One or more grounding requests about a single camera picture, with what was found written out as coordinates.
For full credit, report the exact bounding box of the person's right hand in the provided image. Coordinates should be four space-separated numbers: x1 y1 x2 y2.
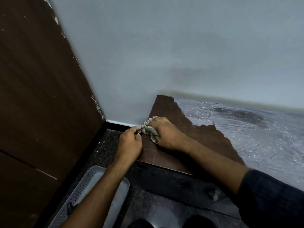
148 116 191 153

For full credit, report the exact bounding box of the person's left hand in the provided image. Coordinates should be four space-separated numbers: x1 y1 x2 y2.
115 125 144 167

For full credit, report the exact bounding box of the grey cleaning cloth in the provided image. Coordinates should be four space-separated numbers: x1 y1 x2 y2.
140 116 160 144

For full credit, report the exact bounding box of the metal cabinet handle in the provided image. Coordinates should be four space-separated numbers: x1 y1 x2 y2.
205 187 222 200

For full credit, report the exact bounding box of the white spray bottle black nozzle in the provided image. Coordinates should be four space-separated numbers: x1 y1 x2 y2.
66 201 77 217

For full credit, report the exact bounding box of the brown wooden cabinet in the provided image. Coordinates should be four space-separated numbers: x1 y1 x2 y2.
135 94 304 220

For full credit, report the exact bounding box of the person's left forearm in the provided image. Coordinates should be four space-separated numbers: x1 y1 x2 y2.
59 158 134 228

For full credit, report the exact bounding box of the person's right forearm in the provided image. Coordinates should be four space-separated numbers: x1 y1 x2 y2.
182 137 251 195

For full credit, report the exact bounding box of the white perforated plastic basket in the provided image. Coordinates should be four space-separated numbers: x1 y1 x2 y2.
47 165 130 228

